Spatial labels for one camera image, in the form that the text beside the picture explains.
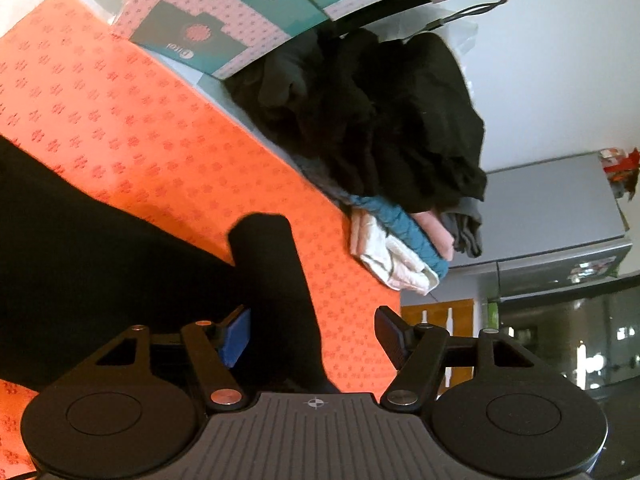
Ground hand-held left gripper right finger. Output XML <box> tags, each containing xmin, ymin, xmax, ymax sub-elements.
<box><xmin>374</xmin><ymin>305</ymin><xmax>552</xmax><ymax>407</ymax></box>

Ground red hanging decoration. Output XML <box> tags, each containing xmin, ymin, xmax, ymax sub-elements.
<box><xmin>597</xmin><ymin>146</ymin><xmax>640</xmax><ymax>202</ymax></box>

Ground grey cabinet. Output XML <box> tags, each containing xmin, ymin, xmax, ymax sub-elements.
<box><xmin>434</xmin><ymin>151</ymin><xmax>635</xmax><ymax>307</ymax></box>

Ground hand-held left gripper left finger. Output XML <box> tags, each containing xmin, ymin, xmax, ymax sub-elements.
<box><xmin>94</xmin><ymin>304</ymin><xmax>252</xmax><ymax>407</ymax></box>

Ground white folded garment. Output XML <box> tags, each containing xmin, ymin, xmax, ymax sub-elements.
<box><xmin>349</xmin><ymin>211</ymin><xmax>442</xmax><ymax>297</ymax></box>

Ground blue knitted garment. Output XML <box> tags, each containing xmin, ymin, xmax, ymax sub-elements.
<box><xmin>346</xmin><ymin>192</ymin><xmax>450</xmax><ymax>282</ymax></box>

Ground black garment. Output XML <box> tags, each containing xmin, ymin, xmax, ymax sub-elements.
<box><xmin>0</xmin><ymin>135</ymin><xmax>342</xmax><ymax>397</ymax></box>

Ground orange floral embossed mat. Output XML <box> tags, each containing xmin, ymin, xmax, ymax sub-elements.
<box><xmin>0</xmin><ymin>0</ymin><xmax>404</xmax><ymax>480</ymax></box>

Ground pink folded garment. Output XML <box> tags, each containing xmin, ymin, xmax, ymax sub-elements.
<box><xmin>414</xmin><ymin>209</ymin><xmax>455</xmax><ymax>262</ymax></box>

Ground orange wooden cabinet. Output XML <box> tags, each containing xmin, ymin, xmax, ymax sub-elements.
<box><xmin>400</xmin><ymin>299</ymin><xmax>477</xmax><ymax>392</ymax></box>

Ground grey folded garment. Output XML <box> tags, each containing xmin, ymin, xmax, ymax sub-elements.
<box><xmin>439</xmin><ymin>195</ymin><xmax>486</xmax><ymax>259</ymax></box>

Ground pile of black clothes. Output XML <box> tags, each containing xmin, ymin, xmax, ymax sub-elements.
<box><xmin>226</xmin><ymin>26</ymin><xmax>489</xmax><ymax>214</ymax></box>

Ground dark glass cabinet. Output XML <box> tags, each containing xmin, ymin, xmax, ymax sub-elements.
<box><xmin>497</xmin><ymin>274</ymin><xmax>640</xmax><ymax>403</ymax></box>

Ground dark wall cables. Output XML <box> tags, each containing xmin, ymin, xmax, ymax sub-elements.
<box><xmin>424</xmin><ymin>0</ymin><xmax>516</xmax><ymax>28</ymax></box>

